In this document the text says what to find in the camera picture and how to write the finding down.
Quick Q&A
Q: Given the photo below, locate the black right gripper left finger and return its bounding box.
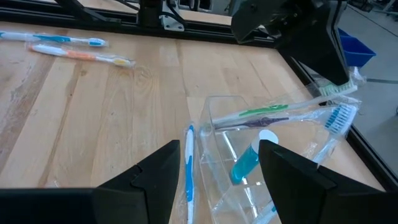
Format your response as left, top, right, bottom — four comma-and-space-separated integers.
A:
0, 139, 181, 224

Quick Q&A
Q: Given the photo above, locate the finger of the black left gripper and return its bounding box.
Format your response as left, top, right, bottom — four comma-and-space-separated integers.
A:
231, 4, 280, 44
275, 15, 351, 86

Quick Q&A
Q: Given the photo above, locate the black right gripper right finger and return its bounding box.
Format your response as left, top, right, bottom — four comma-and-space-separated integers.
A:
258, 139, 398, 224

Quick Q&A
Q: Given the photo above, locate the blue toothbrush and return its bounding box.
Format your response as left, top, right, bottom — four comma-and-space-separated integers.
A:
183, 123, 197, 224
0, 30, 109, 48
253, 96, 362, 224

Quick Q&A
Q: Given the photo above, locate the green toothbrush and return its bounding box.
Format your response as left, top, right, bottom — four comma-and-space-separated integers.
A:
211, 74, 366, 125

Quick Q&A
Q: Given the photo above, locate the purple toothbrush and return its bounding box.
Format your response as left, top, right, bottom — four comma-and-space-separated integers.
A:
213, 114, 327, 131

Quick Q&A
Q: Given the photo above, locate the orange toothbrush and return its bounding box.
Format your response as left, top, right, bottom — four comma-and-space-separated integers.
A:
27, 42, 136, 68

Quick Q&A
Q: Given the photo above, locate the blue plastic bin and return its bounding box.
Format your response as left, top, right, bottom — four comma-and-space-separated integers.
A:
338, 27, 377, 68

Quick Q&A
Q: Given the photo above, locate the clear acrylic organizer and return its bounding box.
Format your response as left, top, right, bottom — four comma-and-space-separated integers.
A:
197, 95, 346, 224

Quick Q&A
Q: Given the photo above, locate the black aluminium table frame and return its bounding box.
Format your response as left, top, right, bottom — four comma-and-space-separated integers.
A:
0, 0, 398, 192

